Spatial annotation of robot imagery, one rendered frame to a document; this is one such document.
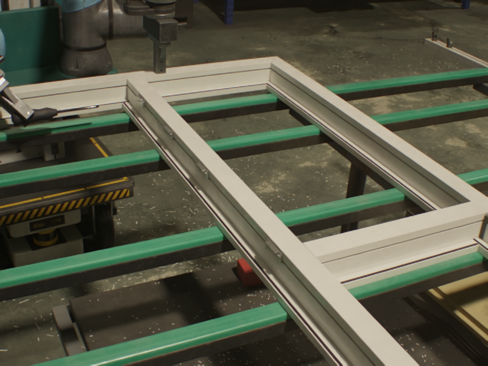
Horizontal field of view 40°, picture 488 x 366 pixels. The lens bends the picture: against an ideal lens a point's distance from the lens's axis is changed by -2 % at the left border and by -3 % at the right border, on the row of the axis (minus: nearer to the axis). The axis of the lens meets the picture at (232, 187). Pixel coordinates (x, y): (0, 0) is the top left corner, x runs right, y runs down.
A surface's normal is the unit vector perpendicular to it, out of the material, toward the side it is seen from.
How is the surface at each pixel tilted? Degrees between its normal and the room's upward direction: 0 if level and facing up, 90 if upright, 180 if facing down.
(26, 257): 90
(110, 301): 0
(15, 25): 90
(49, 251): 90
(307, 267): 0
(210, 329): 0
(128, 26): 98
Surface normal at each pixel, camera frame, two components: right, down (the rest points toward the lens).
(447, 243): 0.43, 0.47
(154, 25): -0.90, 0.17
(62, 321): 0.05, -0.87
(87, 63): 0.25, 0.17
